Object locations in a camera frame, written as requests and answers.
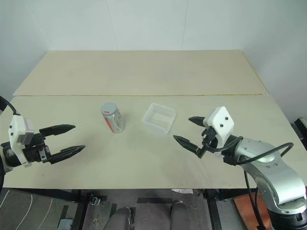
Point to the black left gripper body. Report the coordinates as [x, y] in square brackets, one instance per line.
[36, 149]

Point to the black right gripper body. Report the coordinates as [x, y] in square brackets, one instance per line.
[209, 136]

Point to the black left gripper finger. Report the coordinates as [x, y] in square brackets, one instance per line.
[58, 129]
[68, 152]

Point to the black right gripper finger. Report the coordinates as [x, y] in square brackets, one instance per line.
[189, 144]
[197, 120]

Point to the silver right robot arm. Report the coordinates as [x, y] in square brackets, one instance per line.
[273, 172]

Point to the translucent white plastic container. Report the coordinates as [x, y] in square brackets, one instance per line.
[158, 118]

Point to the crumpled white paper scrap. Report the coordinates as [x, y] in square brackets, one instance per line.
[183, 191]

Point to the table caster wheel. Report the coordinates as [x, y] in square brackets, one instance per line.
[97, 200]

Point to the silver red drink can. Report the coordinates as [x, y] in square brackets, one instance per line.
[115, 121]

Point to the dark rounded shape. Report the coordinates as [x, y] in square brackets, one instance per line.
[180, 215]

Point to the orange board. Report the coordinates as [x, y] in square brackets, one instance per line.
[249, 210]

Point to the black box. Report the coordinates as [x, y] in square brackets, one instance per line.
[301, 128]

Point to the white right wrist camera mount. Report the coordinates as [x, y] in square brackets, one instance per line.
[220, 122]

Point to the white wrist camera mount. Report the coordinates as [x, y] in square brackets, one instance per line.
[220, 122]
[16, 134]

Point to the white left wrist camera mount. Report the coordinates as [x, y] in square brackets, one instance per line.
[16, 134]

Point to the black metal table frame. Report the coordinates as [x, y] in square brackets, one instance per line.
[79, 206]

